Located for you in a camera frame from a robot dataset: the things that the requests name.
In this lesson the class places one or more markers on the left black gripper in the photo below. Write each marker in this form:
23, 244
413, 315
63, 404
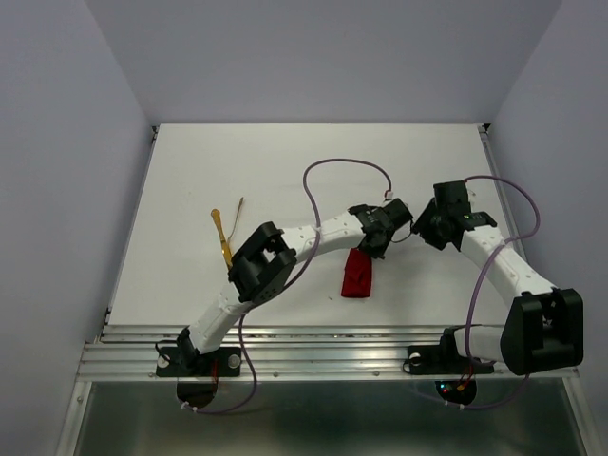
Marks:
378, 251

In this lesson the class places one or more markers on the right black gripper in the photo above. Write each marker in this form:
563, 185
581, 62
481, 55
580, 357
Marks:
422, 225

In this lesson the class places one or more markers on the red cloth napkin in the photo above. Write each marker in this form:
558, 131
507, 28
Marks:
357, 277

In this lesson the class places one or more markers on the gold knife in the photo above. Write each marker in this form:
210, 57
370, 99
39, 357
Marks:
224, 243

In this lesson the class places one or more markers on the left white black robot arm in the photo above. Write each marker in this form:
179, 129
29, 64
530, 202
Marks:
262, 265

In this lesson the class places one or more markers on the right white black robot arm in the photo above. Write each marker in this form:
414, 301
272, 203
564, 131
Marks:
543, 330

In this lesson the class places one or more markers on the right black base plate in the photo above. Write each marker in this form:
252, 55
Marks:
436, 360

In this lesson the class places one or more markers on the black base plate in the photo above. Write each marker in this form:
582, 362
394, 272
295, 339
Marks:
436, 360
224, 362

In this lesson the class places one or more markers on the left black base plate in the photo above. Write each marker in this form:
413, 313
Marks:
224, 362

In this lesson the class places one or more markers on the aluminium mounting rail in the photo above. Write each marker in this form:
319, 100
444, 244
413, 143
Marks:
283, 353

